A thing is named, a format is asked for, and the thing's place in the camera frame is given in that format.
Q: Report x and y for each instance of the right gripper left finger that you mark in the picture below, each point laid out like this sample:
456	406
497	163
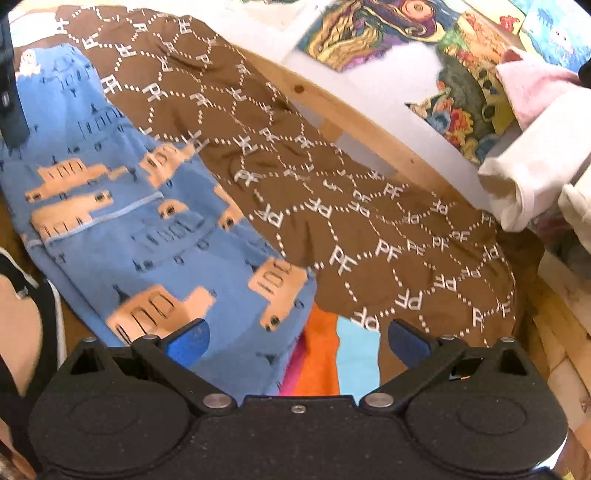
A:
168	361

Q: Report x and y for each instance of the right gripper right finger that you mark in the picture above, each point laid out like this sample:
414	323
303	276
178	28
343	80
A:
428	360

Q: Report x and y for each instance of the blue pants orange trucks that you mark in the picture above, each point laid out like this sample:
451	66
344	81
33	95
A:
137	235

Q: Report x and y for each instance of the colorful striped bedsheet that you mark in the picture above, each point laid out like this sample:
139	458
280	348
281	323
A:
335	356

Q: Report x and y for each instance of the brown PF patterned blanket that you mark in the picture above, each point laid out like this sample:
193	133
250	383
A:
373	242

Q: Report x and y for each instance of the black white trimmed garment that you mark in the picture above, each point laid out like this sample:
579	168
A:
33	348

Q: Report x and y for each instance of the cream hanging garment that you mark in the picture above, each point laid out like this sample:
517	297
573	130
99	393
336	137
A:
541	168

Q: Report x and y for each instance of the pink hanging garment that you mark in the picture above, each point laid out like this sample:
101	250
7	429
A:
531	84

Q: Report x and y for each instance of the wooden bed frame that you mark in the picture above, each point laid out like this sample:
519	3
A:
383	133

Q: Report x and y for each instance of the dark floral wall poster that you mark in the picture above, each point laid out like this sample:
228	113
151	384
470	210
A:
470	109

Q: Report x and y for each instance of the orange swirl wall poster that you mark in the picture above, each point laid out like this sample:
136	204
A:
352	32

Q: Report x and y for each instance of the blue cartoon wall poster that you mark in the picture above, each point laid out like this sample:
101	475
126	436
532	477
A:
556	31

